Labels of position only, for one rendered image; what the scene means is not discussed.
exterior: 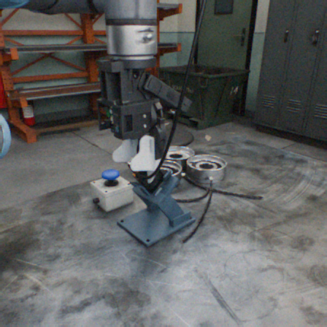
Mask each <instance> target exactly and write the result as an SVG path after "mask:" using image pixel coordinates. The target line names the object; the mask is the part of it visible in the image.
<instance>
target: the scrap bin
mask: <svg viewBox="0 0 327 327"><path fill-rule="evenodd" d="M186 68H187V65H180V66H160V67H156V70H158V79H160V80H161V81H162V82H164V83H165V84H167V85H168V86H169V87H170V88H172V89H173V90H175V91H177V92H180V93H181V91H182V83H183V80H184V77H185V71H186ZM247 73H250V70H246V69H234V68H230V67H224V66H208V65H201V64H192V67H191V72H190V75H189V78H188V84H187V87H186V90H185V95H184V96H186V97H187V99H189V100H190V101H192V102H193V103H192V104H191V107H190V109H189V111H188V114H187V115H185V114H181V113H180V116H179V119H178V122H181V123H185V124H188V128H192V129H194V130H197V131H199V130H202V129H205V128H209V127H213V126H217V125H223V124H227V123H230V122H232V119H233V113H232V112H230V111H231V108H232V106H233V104H234V101H235V100H236V98H237V96H238V94H239V91H240V89H241V87H242V86H243V84H244V82H245V80H246V79H247ZM159 75H160V77H159ZM174 116H175V113H172V112H170V111H168V112H166V120H167V121H170V122H172V123H173V121H174Z"/></svg>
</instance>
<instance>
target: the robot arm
mask: <svg viewBox="0 0 327 327"><path fill-rule="evenodd" d="M0 8H2V9H27V10H29V11H31V12H35V13H43V14H46V15H55V14H101V13H105V20H106V32H107V52H108V53H109V55H111V56H112V57H110V58H109V59H110V60H108V61H98V65H99V82H100V91H101V98H100V99H97V100H96V105H97V113H98V121H99V130H100V131H102V130H105V129H108V128H110V130H111V132H112V133H114V137H116V138H118V139H122V140H123V144H122V145H121V146H120V147H119V148H118V149H116V150H115V151H114V153H113V159H114V160H115V161H116V162H128V161H129V160H130V159H131V158H132V156H133V155H136V156H135V157H134V158H133V159H131V162H130V167H131V170H133V171H147V176H149V175H150V174H152V173H153V172H154V171H155V169H156V168H157V167H158V163H159V161H160V160H161V158H162V155H163V154H164V150H165V146H166V127H165V118H164V117H163V113H162V106H161V104H162V105H164V106H165V107H166V109H168V110H169V111H170V112H172V113H175V114H176V111H177V105H178V103H179V100H180V94H181V93H180V92H177V91H175V90H173V89H172V88H170V87H169V86H168V85H167V84H165V83H164V82H162V81H160V80H159V79H157V78H156V77H154V76H152V75H151V74H146V68H150V67H154V66H156V57H154V56H153V55H155V54H156V53H157V52H158V35H157V0H0ZM192 103H193V102H192V101H190V100H189V99H187V97H186V96H184V98H183V101H182V106H181V112H180V113H181V114H185V115H187V114H188V111H189V109H190V107H191V104H192ZM102 107H107V110H106V113H107V116H108V119H107V120H104V123H101V112H100V108H102ZM147 133H148V134H149V136H147V135H145V134H147ZM10 141H11V136H10V132H9V127H8V125H7V122H6V120H5V119H4V118H3V116H2V115H1V114H0V159H2V158H3V157H4V156H5V155H6V154H7V151H8V149H9V146H10Z"/></svg>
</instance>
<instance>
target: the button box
mask: <svg viewBox="0 0 327 327"><path fill-rule="evenodd" d="M132 189H133V185H131V184H129V182H128V181H127V180H124V179H123V178H122V177H119V178H117V179H115V180H114V182H112V183H110V182H109V181H108V180H104V179H102V180H97V181H93V182H91V198H92V200H93V203H94V204H95V203H97V204H98V205H99V206H100V207H102V209H103V210H104V211H105V212H109V211H111V210H114V209H116V208H118V207H122V206H124V205H126V204H129V203H131V202H134V192H133V191H132Z"/></svg>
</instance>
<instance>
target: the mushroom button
mask: <svg viewBox="0 0 327 327"><path fill-rule="evenodd" d="M119 176H120V172H119V171H118V170H113V169H110V170H104V171H103V172H102V178H103V179H104V180H108V181H109V182H110V183H112V182H114V180H115V179H117V178H119Z"/></svg>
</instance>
